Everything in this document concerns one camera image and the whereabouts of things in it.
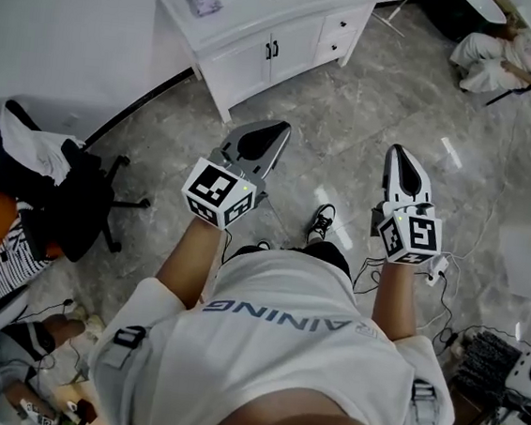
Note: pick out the person's right forearm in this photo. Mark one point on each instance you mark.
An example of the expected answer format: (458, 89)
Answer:
(393, 300)

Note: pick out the person's left forearm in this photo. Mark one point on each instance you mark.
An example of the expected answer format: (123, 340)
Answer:
(189, 265)

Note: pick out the person's black shorts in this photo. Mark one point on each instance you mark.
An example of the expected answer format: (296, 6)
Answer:
(322, 253)

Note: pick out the white oval table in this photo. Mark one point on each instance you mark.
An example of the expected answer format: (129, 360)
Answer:
(485, 3)

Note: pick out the white vanity cabinet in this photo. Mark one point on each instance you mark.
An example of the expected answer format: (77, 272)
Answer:
(274, 42)

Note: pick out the person's white t-shirt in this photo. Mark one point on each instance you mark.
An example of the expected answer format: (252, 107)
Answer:
(260, 348)

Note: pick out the person's black and white shoe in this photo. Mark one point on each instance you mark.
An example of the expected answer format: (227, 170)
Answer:
(321, 222)

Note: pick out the black office chair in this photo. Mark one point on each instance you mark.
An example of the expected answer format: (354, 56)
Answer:
(78, 196)

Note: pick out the black and white striped cloth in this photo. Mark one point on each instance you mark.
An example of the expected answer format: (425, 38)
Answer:
(14, 265)

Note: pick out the black bristly mat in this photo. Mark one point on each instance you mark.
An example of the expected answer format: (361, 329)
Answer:
(487, 367)

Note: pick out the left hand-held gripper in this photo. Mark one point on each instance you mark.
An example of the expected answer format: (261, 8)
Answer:
(211, 187)

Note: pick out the white power strip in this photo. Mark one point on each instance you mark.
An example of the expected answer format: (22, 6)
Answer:
(436, 271)

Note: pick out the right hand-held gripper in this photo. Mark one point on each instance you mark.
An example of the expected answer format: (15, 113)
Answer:
(414, 236)

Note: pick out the lavender soap dish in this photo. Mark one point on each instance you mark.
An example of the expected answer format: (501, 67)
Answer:
(206, 9)

